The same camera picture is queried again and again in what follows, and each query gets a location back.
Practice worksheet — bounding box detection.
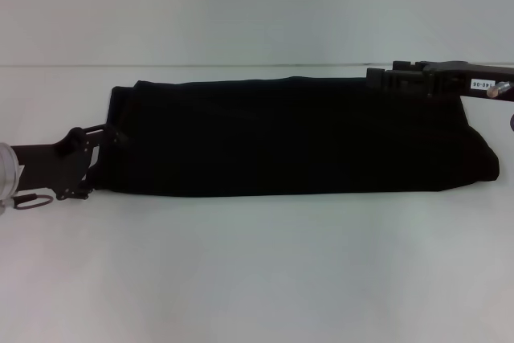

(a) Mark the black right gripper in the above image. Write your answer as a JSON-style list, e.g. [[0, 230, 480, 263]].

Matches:
[[365, 59, 514, 104]]

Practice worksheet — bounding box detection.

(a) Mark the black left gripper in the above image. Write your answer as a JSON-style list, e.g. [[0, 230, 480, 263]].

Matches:
[[9, 124, 130, 202]]

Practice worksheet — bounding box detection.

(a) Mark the black t-shirt with FREE print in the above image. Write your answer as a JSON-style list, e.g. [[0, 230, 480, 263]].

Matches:
[[96, 76, 502, 198]]

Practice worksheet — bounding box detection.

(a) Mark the silver plug on right gripper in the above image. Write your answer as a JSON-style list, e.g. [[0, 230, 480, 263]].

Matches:
[[485, 81, 514, 100]]

